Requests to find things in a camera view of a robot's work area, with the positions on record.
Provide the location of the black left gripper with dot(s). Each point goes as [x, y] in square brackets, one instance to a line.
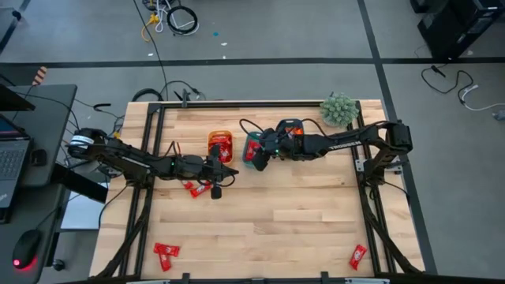
[195, 167]

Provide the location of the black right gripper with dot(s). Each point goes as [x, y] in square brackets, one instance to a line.
[292, 148]

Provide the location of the orange Reese's candy pack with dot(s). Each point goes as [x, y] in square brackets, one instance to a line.
[296, 131]

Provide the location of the dark teal plastic bin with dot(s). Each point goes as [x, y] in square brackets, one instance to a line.
[292, 121]

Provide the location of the red KitKat candy bar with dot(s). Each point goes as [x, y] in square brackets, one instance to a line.
[200, 190]
[188, 184]
[167, 249]
[251, 149]
[165, 262]
[357, 257]

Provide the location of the light teal plastic bin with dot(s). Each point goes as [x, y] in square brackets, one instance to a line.
[248, 164]

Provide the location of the yellow plastic bin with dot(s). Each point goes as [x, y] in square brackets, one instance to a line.
[220, 132]

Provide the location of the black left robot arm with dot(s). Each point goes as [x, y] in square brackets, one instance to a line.
[134, 159]

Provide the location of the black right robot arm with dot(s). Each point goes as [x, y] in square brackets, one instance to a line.
[355, 142]

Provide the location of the green artificial potted plant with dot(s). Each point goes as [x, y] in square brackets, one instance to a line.
[338, 110]

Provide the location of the black desk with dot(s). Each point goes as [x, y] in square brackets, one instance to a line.
[51, 118]

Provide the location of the small black box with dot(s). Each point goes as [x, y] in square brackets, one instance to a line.
[38, 157]

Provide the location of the black round knob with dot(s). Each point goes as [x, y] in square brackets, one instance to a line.
[58, 265]

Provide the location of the black equipment case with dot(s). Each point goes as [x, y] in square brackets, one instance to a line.
[457, 27]

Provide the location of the orange black striped marker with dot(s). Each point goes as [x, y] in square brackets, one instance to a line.
[39, 75]

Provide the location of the black computer mouse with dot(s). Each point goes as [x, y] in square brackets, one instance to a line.
[25, 246]

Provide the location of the black laptop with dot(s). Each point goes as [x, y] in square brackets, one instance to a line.
[12, 165]

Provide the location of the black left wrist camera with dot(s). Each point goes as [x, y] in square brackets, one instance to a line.
[215, 192]

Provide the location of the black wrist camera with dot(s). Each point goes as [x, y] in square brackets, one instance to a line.
[215, 192]
[260, 161]

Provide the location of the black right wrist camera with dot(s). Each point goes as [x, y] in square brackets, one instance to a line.
[260, 161]

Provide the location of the black aluminium table frame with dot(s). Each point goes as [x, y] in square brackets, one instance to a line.
[236, 104]

